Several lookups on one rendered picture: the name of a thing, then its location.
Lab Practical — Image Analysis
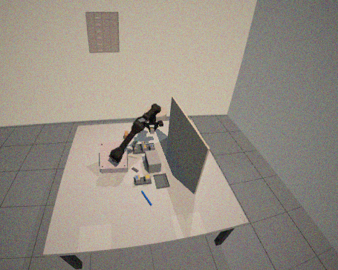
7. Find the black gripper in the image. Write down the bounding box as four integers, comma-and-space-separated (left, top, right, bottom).
141, 117, 163, 132

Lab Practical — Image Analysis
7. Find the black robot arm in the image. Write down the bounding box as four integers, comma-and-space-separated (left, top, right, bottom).
109, 103, 161, 163

